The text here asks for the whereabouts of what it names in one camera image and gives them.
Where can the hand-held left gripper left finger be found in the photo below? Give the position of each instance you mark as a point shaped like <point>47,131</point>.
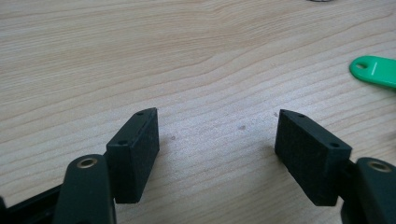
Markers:
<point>132,158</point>

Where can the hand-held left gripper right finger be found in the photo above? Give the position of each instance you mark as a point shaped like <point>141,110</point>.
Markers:
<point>311,158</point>

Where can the green plastic key tag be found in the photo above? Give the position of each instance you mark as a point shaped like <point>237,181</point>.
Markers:
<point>373,71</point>

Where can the dark round object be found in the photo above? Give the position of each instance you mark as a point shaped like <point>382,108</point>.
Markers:
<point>320,0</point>

